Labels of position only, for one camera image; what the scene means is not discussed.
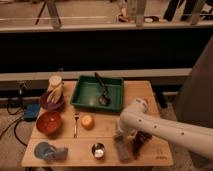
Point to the grey eraser block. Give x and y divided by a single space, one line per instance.
121 148

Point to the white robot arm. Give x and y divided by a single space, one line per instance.
134 117

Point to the white paper cup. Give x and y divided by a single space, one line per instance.
54 82

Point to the small metal cup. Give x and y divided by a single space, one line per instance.
98 150

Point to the blue plastic cup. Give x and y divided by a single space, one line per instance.
48 152

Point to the black ladle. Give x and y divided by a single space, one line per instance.
103 98

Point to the green plastic tray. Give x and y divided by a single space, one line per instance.
87 92

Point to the orange fruit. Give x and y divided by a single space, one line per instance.
87 122

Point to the metal fork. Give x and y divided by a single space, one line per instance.
76 117

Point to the banana bunch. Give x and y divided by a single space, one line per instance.
55 93

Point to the dark grape bunch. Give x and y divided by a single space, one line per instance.
138 141

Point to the red-orange bowl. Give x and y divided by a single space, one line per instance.
49 122

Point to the blue box on floor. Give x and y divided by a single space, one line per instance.
31 112

